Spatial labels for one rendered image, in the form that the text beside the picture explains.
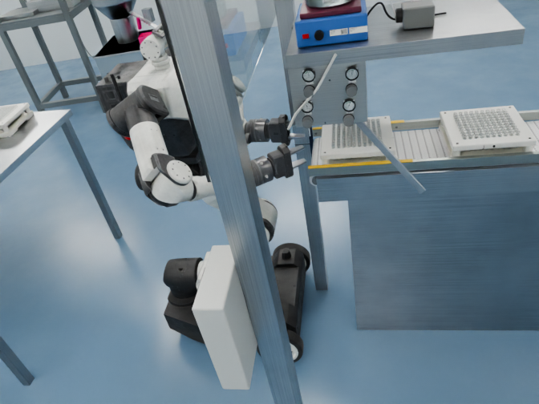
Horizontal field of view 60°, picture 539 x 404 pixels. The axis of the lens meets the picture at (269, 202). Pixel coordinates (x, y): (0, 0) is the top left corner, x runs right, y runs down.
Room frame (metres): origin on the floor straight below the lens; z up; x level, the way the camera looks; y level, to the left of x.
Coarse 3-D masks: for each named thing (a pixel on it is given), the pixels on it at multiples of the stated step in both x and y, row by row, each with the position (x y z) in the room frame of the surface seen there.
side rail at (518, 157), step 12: (456, 156) 1.21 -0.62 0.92; (468, 156) 1.19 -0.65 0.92; (480, 156) 1.18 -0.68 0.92; (492, 156) 1.17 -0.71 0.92; (504, 156) 1.16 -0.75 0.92; (516, 156) 1.15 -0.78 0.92; (528, 156) 1.14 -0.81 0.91; (312, 168) 1.31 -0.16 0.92; (324, 168) 1.30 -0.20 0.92; (336, 168) 1.29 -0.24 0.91; (348, 168) 1.28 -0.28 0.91; (360, 168) 1.27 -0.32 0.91; (372, 168) 1.26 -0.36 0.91; (384, 168) 1.25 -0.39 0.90; (396, 168) 1.24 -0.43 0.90; (408, 168) 1.23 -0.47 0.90; (420, 168) 1.22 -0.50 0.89
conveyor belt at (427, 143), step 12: (396, 132) 1.49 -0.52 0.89; (408, 132) 1.47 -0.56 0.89; (420, 132) 1.45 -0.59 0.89; (432, 132) 1.44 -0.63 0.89; (396, 144) 1.41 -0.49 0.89; (408, 144) 1.39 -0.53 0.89; (420, 144) 1.37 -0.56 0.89; (432, 144) 1.36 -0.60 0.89; (312, 156) 1.45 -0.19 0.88; (396, 156) 1.33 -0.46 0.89; (408, 156) 1.31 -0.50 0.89; (420, 156) 1.30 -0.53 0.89; (432, 156) 1.29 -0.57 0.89; (444, 156) 1.27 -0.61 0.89; (432, 168) 1.23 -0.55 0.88
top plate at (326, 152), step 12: (384, 120) 1.47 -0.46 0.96; (324, 132) 1.47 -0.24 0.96; (336, 132) 1.45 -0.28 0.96; (384, 132) 1.38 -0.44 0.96; (324, 144) 1.38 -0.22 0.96; (336, 144) 1.37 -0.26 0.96; (372, 144) 1.32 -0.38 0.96; (324, 156) 1.32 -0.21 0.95; (336, 156) 1.31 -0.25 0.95; (348, 156) 1.30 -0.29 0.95; (360, 156) 1.29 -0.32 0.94
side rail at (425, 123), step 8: (520, 112) 1.40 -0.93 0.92; (528, 112) 1.39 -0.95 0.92; (536, 112) 1.38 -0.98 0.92; (408, 120) 1.50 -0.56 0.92; (416, 120) 1.48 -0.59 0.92; (424, 120) 1.47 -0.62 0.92; (432, 120) 1.46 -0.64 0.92; (392, 128) 1.50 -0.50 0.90; (400, 128) 1.49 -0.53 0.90; (408, 128) 1.48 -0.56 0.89; (416, 128) 1.48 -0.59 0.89
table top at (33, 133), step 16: (48, 112) 2.41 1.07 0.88; (64, 112) 2.37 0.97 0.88; (32, 128) 2.24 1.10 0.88; (48, 128) 2.20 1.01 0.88; (0, 144) 2.12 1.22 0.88; (16, 144) 2.08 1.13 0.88; (32, 144) 2.05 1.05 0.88; (0, 160) 1.94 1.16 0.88; (16, 160) 1.92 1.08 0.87; (0, 176) 1.81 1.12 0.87
